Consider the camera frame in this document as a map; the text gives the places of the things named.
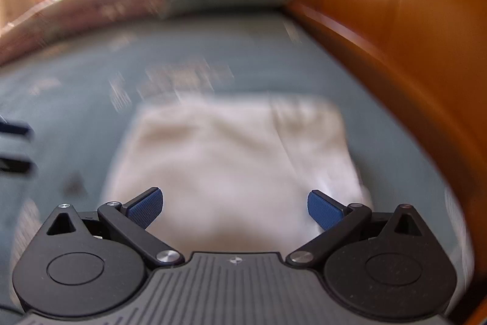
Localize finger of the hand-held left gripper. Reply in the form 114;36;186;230
0;155;37;174
0;120;33;138

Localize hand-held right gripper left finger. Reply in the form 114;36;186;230
46;187;186;268

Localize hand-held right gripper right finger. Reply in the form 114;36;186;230
285;190;425;268

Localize white printed sweatshirt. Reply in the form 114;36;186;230
103;94;371;253

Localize pink floral quilt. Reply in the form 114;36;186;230
0;0;225;67

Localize blue printed bed sheet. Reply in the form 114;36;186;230
0;11;476;322

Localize wooden headboard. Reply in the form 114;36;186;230
247;0;487;325

